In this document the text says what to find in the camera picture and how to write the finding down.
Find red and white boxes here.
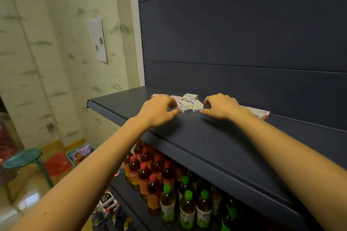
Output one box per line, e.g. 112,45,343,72
150,93,271,121

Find red plastic bags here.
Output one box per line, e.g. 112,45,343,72
0,119,17,164

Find green round stool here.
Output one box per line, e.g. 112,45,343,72
1,148,55,189

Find person's right hand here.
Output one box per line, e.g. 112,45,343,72
200,93,253,122

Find person's right forearm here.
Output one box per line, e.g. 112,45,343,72
236,110,347,231

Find group of green-capped tea bottles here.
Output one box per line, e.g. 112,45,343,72
159,170,240,231

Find red plastic basin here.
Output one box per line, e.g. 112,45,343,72
43,152,73,177

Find pile of red black snack packets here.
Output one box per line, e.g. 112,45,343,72
94,189,120,213

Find person's left forearm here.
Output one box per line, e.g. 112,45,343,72
10,116,154,231

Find white paper wall notice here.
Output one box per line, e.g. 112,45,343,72
87,17,108,64

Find basket of snack packets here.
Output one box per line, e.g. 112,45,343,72
66,143,96,167

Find group of red-capped amber bottles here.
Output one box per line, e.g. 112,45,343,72
123,141,188,210

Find group of dark glass bottles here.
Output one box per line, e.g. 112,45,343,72
90,206,134,231

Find person's left hand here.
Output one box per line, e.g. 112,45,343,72
134,95,181,128

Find dark grey metal shelf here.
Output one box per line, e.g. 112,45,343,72
86,0,347,231

